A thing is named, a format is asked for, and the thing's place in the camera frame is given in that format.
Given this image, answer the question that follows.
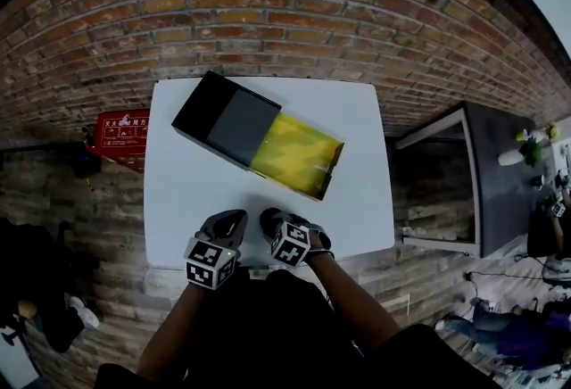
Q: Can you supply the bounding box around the black device on floor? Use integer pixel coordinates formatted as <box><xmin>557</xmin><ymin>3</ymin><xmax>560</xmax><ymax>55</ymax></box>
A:
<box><xmin>72</xmin><ymin>140</ymin><xmax>103</xmax><ymax>180</ymax></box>

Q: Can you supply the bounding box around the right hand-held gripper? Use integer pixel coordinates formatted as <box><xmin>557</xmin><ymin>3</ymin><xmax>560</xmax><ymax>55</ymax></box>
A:
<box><xmin>259</xmin><ymin>207</ymin><xmax>334</xmax><ymax>269</ymax></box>

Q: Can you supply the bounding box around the white vase with green plant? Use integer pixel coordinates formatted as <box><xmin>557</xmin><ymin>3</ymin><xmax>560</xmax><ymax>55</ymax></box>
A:
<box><xmin>498</xmin><ymin>122</ymin><xmax>559</xmax><ymax>169</ymax></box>

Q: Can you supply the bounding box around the person's left forearm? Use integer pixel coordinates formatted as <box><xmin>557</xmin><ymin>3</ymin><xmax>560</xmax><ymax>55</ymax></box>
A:
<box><xmin>135</xmin><ymin>282</ymin><xmax>211</xmax><ymax>385</ymax></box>

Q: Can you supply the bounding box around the black floor cable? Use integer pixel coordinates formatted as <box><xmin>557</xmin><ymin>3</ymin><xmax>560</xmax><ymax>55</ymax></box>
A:
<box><xmin>463</xmin><ymin>252</ymin><xmax>563</xmax><ymax>290</ymax></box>

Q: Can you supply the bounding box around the red fire equipment box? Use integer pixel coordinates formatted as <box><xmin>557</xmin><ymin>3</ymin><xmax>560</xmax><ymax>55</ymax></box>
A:
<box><xmin>83</xmin><ymin>109</ymin><xmax>152</xmax><ymax>175</ymax></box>

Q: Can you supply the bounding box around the black side table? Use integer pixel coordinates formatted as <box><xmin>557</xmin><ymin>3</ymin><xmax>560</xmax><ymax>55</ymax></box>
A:
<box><xmin>393</xmin><ymin>101</ymin><xmax>552</xmax><ymax>260</ymax></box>

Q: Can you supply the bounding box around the white desk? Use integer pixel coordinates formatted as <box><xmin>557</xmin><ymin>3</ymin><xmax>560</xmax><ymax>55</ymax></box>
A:
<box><xmin>143</xmin><ymin>76</ymin><xmax>396</xmax><ymax>270</ymax></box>

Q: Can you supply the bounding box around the person's right forearm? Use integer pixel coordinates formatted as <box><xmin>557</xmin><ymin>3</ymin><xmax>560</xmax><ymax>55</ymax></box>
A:
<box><xmin>304</xmin><ymin>251</ymin><xmax>402</xmax><ymax>353</ymax></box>

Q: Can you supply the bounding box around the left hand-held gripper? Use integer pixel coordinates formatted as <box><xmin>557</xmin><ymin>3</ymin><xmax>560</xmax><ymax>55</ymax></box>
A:
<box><xmin>183</xmin><ymin>209</ymin><xmax>249</xmax><ymax>291</ymax></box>

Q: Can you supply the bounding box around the black box with yellow drawer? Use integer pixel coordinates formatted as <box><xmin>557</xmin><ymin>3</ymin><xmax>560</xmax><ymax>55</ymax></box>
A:
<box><xmin>170</xmin><ymin>70</ymin><xmax>345</xmax><ymax>202</ymax></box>

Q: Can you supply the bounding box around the person's black clothing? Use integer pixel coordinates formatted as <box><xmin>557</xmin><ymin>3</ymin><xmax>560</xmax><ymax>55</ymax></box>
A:
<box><xmin>92</xmin><ymin>267</ymin><xmax>503</xmax><ymax>389</ymax></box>

